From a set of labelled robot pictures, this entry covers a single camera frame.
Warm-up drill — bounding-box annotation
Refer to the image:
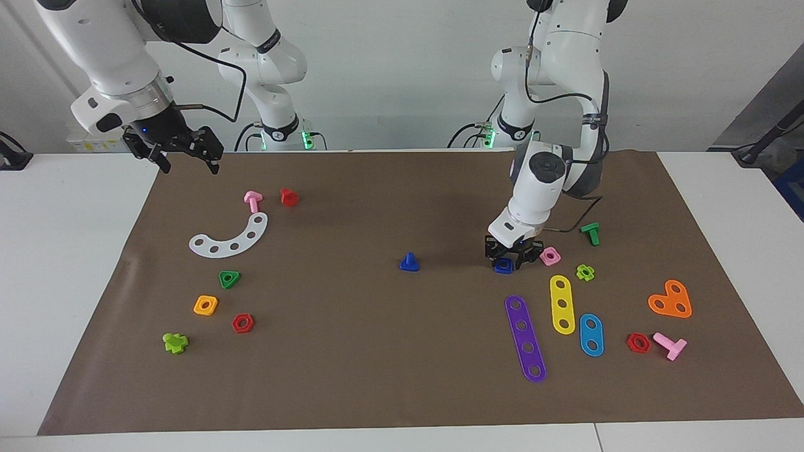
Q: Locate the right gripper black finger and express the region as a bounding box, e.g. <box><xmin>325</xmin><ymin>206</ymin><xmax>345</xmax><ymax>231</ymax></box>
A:
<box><xmin>124</xmin><ymin>129</ymin><xmax>171</xmax><ymax>174</ymax></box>
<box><xmin>182</xmin><ymin>127</ymin><xmax>224</xmax><ymax>175</ymax></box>

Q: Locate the yellow three-hole plastic strip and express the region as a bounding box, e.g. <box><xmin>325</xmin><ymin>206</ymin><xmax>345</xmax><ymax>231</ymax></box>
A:
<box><xmin>550</xmin><ymin>274</ymin><xmax>576</xmax><ymax>335</ymax></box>

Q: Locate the purple four-hole plastic strip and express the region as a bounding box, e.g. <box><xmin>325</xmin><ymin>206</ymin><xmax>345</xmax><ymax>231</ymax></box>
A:
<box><xmin>504</xmin><ymin>295</ymin><xmax>547</xmax><ymax>384</ymax></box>

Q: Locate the blue two-hole plastic strip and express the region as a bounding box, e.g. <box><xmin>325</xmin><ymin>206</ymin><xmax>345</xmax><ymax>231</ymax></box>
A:
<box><xmin>579</xmin><ymin>313</ymin><xmax>605</xmax><ymax>358</ymax></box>

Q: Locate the white curved five-hole plate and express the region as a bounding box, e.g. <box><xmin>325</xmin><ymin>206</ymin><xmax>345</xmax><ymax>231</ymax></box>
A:
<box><xmin>188</xmin><ymin>212</ymin><xmax>269</xmax><ymax>259</ymax></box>

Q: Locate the black clamp stand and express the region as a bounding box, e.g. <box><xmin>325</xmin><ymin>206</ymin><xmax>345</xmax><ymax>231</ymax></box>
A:
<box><xmin>0</xmin><ymin>131</ymin><xmax>33</xmax><ymax>171</ymax></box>

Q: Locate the orange three-hole corner plate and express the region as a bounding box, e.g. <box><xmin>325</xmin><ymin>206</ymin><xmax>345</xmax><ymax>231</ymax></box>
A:
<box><xmin>648</xmin><ymin>279</ymin><xmax>693</xmax><ymax>319</ymax></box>

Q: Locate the brown paper table mat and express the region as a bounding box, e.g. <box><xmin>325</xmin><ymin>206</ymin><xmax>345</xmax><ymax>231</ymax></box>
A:
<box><xmin>38</xmin><ymin>149</ymin><xmax>804</xmax><ymax>436</ymax></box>

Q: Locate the black tripod stand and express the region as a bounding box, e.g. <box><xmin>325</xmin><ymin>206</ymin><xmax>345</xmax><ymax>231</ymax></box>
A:
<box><xmin>732</xmin><ymin>115</ymin><xmax>804</xmax><ymax>167</ymax></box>

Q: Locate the blue box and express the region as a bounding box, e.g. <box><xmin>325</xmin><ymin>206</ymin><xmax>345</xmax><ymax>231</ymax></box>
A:
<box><xmin>774</xmin><ymin>157</ymin><xmax>804</xmax><ymax>222</ymax></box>

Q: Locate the dark grey partition panel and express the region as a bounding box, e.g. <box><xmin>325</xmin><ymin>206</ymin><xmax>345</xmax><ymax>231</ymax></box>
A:
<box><xmin>709</xmin><ymin>44</ymin><xmax>804</xmax><ymax>151</ymax></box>

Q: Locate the black base cable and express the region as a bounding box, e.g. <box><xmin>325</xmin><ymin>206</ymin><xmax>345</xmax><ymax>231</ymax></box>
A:
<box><xmin>447</xmin><ymin>121</ymin><xmax>500</xmax><ymax>149</ymax></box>
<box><xmin>234</xmin><ymin>121</ymin><xmax>264</xmax><ymax>153</ymax></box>

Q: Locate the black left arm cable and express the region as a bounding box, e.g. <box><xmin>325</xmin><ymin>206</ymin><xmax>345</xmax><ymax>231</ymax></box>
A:
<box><xmin>526</xmin><ymin>0</ymin><xmax>609</xmax><ymax>234</ymax></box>

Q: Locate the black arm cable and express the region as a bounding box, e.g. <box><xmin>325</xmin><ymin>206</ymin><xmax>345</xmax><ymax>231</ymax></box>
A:
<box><xmin>168</xmin><ymin>38</ymin><xmax>247</xmax><ymax>124</ymax></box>
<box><xmin>526</xmin><ymin>0</ymin><xmax>609</xmax><ymax>234</ymax></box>

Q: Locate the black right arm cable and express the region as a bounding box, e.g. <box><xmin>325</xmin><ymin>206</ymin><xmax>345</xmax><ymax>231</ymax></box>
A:
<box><xmin>168</xmin><ymin>38</ymin><xmax>247</xmax><ymax>124</ymax></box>

